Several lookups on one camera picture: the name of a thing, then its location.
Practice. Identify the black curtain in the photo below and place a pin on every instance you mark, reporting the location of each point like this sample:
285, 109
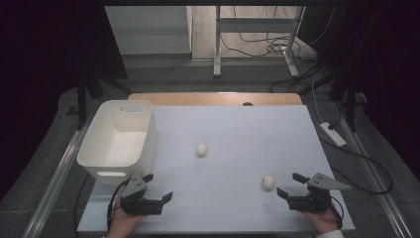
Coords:
39, 82
389, 66

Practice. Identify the white plastic bin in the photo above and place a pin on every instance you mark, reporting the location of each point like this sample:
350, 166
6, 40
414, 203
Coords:
115, 148

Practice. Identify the aluminium floor rail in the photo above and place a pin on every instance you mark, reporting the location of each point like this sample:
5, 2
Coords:
373, 178
52, 185

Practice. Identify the white power strip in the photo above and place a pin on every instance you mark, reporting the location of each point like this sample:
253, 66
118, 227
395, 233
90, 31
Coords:
333, 134

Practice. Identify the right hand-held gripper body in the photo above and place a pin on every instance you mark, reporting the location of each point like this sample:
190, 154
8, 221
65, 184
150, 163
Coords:
313, 200

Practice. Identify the person's right hand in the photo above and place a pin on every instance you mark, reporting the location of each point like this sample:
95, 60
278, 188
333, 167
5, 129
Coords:
325, 221

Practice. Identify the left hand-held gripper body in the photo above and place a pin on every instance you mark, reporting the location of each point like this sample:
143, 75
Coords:
135, 188

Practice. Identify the black tripod stand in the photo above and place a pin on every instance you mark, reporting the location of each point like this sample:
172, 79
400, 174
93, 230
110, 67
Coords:
82, 99

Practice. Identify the black metal stand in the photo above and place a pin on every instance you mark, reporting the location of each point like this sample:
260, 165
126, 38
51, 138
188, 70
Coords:
350, 105

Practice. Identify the white cabinet panel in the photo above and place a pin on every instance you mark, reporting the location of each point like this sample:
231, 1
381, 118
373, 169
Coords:
148, 29

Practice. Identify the white egg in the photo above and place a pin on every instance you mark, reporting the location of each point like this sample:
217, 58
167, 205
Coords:
201, 149
268, 182

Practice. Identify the person's left hand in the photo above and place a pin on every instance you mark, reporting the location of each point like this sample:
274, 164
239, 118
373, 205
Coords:
122, 226

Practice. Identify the grey metal stand frame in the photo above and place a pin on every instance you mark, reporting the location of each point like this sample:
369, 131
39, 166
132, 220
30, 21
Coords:
218, 39

